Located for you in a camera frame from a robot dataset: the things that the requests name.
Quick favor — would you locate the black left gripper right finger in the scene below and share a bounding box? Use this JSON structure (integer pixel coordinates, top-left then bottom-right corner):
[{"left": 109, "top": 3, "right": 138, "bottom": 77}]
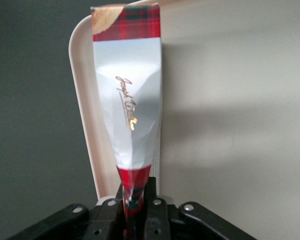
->
[{"left": 141, "top": 176, "right": 171, "bottom": 240}]

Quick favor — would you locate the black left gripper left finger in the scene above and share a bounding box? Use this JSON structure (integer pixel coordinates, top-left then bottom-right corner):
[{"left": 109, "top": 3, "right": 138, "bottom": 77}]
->
[{"left": 89, "top": 183, "right": 128, "bottom": 240}]

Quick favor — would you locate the red tartan cookie box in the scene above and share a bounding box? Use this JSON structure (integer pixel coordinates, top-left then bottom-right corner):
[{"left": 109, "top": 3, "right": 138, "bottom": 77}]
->
[{"left": 90, "top": 2, "right": 163, "bottom": 240}]

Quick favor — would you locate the white rectangular tray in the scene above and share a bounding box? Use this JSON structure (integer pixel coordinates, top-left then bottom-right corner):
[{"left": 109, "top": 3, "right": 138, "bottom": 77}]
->
[{"left": 68, "top": 0, "right": 300, "bottom": 240}]

